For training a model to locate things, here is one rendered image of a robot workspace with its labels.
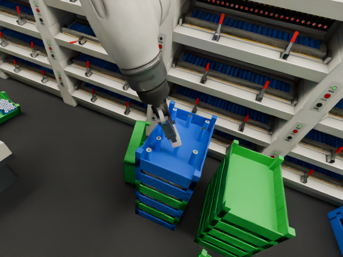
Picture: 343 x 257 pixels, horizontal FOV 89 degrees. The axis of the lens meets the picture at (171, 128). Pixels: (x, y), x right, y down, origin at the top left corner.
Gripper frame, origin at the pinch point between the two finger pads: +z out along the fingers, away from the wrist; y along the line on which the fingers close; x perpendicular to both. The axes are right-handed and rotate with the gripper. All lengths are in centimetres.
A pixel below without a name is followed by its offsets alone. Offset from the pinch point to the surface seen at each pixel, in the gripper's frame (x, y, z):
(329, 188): 69, 6, 74
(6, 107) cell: -101, -68, 1
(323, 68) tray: 59, -15, 7
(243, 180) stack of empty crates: 18.9, 7.3, 28.7
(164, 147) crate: -5.3, -4.2, 8.8
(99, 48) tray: -27, -67, -12
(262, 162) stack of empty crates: 30.4, 0.2, 33.1
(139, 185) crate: -18.2, 4.1, 15.2
